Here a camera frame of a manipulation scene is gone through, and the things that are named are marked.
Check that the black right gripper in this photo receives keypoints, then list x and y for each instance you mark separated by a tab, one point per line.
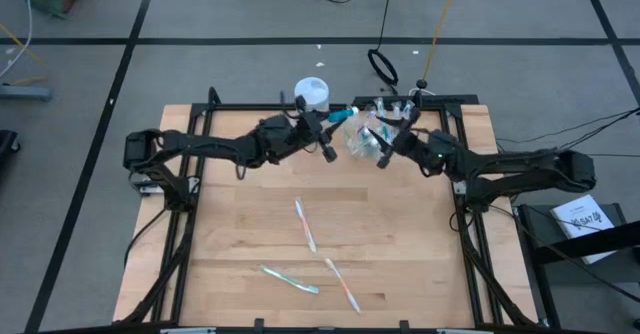
425	149

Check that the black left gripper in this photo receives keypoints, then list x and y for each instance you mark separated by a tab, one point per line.
295	136

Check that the blue packaged toothbrush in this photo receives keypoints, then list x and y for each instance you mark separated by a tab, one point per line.
397	110

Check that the green packaged toothbrush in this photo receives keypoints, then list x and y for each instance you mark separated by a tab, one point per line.
381	106
290	280

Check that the orange packaged toothbrush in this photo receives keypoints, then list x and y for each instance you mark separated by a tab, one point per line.
305	224
342	285

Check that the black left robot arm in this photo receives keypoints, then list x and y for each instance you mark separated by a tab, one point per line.
200	144

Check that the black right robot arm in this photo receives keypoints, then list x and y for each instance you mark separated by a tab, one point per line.
525	166

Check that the clear plastic cup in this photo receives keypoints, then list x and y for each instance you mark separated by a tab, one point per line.
355	141

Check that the white cylindrical canister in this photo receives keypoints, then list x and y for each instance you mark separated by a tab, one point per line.
312	91

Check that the black round stand base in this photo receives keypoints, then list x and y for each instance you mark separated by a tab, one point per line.
421	84

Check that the wooden table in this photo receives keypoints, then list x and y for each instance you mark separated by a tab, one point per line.
240	107

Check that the black table clamp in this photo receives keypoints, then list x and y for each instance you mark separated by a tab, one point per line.
258	322
404	324

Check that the white booklet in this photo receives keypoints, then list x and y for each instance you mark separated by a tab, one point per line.
582	224

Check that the black cart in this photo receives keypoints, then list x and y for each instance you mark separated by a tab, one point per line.
545	284

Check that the grey metal bar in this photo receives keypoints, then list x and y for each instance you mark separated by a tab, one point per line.
25	93

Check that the black case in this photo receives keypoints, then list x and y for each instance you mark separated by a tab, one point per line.
7	146

